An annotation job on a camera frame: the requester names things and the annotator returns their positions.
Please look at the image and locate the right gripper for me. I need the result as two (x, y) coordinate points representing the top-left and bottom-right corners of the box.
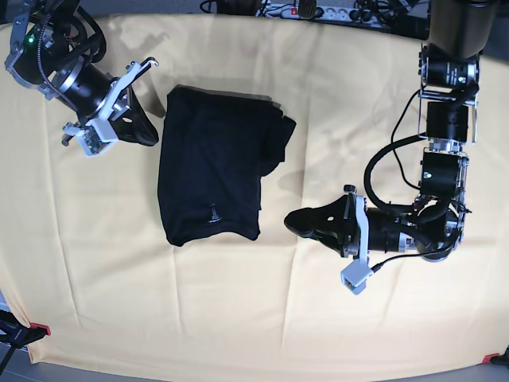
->
(59, 63), (159, 146)

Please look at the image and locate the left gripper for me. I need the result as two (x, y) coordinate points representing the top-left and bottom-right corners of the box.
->
(284, 197), (416, 257)

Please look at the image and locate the dark navy T-shirt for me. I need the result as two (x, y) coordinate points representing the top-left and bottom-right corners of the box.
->
(157, 85), (297, 247)

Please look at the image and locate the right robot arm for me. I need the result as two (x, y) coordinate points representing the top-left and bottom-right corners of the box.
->
(1, 1), (159, 157)

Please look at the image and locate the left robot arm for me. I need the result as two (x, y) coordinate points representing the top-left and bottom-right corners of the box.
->
(285, 1), (500, 262)

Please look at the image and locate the yellow table cloth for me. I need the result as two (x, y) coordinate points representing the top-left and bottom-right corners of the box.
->
(1, 15), (508, 368)

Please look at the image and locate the white power strip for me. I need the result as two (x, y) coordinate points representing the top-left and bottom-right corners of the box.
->
(263, 2), (379, 25)

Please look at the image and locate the right red black clamp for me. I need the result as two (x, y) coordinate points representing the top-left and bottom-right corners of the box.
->
(483, 348), (509, 368)

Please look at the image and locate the red black clamp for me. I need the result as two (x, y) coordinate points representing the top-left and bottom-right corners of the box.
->
(1, 310), (51, 349)
(483, 348), (509, 368)

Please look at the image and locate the left red black clamp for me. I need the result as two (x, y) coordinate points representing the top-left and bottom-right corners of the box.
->
(1, 310), (51, 349)

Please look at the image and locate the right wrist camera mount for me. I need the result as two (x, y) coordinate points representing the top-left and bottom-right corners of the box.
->
(61, 57), (158, 158)

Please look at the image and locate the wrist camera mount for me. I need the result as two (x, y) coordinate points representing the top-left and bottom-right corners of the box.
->
(340, 185), (375, 295)
(61, 57), (158, 158)

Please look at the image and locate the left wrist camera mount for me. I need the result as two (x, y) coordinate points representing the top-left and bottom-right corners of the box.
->
(340, 185), (375, 295)

